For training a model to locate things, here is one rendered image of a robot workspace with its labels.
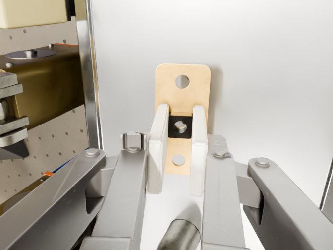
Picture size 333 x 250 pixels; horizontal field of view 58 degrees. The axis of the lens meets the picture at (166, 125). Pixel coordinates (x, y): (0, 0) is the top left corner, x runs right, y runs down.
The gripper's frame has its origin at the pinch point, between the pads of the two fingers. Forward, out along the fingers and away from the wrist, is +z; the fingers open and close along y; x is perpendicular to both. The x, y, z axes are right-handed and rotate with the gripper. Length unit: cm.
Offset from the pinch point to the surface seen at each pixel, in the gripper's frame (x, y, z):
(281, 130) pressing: -0.2, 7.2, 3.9
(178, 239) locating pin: -10.9, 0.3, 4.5
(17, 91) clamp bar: 1.3, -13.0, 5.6
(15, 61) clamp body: 3.2, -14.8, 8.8
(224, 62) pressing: 4.2, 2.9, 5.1
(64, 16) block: 7.0, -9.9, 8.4
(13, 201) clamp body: -14.2, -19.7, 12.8
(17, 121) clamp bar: -1.2, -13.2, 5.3
